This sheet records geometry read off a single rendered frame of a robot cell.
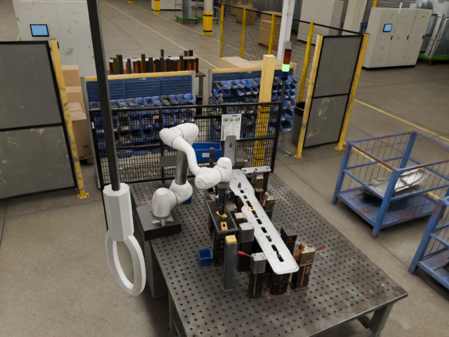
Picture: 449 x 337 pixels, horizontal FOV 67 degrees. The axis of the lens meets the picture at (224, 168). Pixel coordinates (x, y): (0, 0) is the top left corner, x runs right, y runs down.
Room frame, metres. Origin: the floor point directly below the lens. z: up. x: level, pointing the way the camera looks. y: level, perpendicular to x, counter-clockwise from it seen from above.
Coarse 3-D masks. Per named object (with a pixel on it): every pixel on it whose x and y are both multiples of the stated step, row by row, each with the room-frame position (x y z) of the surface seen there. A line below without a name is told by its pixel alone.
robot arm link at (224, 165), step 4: (220, 160) 1.96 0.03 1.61; (224, 160) 1.96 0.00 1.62; (228, 160) 1.97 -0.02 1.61; (216, 164) 1.98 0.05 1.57; (220, 164) 1.94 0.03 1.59; (224, 164) 1.94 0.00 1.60; (228, 164) 1.95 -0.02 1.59; (216, 168) 1.92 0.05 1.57; (220, 168) 1.93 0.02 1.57; (224, 168) 1.94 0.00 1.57; (228, 168) 1.94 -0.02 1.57; (220, 172) 1.91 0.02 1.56; (224, 172) 1.92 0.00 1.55; (228, 172) 1.94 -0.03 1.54; (224, 176) 1.92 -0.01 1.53; (228, 176) 1.94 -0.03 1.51; (224, 180) 1.93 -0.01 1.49; (228, 180) 1.95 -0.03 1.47
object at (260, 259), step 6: (258, 258) 1.67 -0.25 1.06; (264, 258) 1.67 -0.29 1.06; (252, 264) 1.68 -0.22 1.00; (258, 264) 1.65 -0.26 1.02; (264, 264) 1.67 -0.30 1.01; (252, 270) 1.67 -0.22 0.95; (258, 270) 1.66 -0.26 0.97; (264, 270) 1.67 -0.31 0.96; (252, 276) 1.68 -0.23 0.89; (258, 276) 1.66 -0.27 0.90; (252, 282) 1.66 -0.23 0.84; (258, 282) 1.67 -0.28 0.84; (252, 288) 1.65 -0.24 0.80; (258, 288) 1.66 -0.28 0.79; (252, 294) 1.65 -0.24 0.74; (258, 294) 1.67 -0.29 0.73
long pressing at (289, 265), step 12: (240, 180) 2.75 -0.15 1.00; (240, 192) 2.54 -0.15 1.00; (252, 192) 2.55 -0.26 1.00; (252, 204) 2.37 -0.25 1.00; (252, 216) 2.20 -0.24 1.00; (264, 216) 2.21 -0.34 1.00; (264, 240) 1.92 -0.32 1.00; (276, 240) 1.93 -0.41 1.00; (264, 252) 1.79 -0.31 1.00; (288, 252) 1.81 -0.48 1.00; (276, 264) 1.69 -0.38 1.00; (288, 264) 1.69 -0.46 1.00
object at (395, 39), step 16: (384, 16) 12.46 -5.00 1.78; (400, 16) 12.79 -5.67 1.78; (416, 16) 13.13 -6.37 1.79; (368, 32) 12.75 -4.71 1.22; (384, 32) 12.54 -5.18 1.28; (400, 32) 12.88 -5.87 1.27; (416, 32) 13.23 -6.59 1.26; (368, 48) 12.59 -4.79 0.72; (384, 48) 12.63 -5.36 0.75; (400, 48) 12.98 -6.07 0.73; (416, 48) 13.35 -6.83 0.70; (368, 64) 12.43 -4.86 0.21; (384, 64) 12.73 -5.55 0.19; (400, 64) 13.09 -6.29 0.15
